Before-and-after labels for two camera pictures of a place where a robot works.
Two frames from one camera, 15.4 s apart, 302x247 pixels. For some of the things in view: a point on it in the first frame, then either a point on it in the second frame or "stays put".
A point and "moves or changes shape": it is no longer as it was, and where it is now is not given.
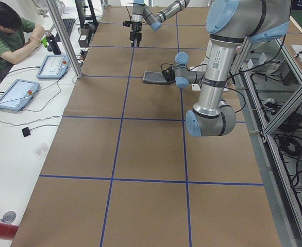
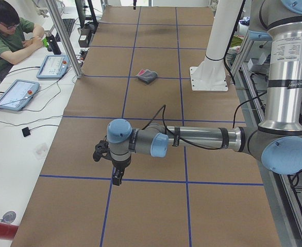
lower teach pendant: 17,95 stays put
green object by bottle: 45,42 stays put
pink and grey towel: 154,77 moves or changes shape
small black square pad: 26,131 stays put
